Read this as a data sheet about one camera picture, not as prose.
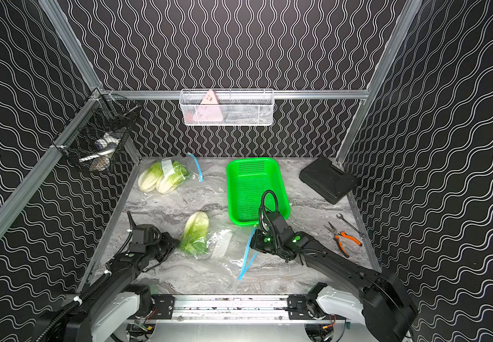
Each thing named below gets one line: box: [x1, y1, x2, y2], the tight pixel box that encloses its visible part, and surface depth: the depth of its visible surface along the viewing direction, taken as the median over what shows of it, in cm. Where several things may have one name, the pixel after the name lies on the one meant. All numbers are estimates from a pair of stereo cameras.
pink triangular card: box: [185, 89, 224, 123], surface depth 92 cm
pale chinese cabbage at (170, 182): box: [156, 160, 189, 194], surface depth 105 cm
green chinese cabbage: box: [179, 210, 210, 255], surface depth 87 cm
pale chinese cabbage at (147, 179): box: [138, 161, 164, 193], surface depth 105 cm
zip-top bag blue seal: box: [174, 223, 257, 281], surface depth 83 cm
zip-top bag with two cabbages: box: [137, 152, 205, 196], surface depth 105 cm
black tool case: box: [299, 157, 358, 205], surface depth 109 cm
